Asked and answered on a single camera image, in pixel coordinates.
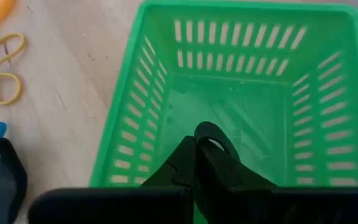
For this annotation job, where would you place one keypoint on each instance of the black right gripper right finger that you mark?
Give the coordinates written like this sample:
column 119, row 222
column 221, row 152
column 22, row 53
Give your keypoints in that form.
column 222, row 174

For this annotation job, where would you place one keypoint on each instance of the green plastic basket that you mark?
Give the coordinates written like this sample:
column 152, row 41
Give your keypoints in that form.
column 228, row 62

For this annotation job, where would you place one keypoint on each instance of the yellow rubber band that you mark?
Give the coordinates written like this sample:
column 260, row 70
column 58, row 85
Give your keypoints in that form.
column 19, row 46

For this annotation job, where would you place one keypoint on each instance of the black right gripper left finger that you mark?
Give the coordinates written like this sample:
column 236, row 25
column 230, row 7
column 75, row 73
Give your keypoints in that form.
column 182, row 168

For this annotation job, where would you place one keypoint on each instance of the black elastic band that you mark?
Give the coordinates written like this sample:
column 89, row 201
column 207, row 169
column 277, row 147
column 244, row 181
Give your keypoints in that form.
column 204, row 126
column 8, row 186

